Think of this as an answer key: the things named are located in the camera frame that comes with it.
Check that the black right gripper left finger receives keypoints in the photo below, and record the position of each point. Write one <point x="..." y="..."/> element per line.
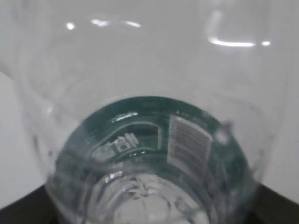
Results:
<point x="34" y="208"/>

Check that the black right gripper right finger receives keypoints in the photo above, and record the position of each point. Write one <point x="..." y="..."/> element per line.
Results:
<point x="272" y="208"/>

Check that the clear green-label water bottle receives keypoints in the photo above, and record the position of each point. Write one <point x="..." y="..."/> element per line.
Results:
<point x="150" y="111"/>

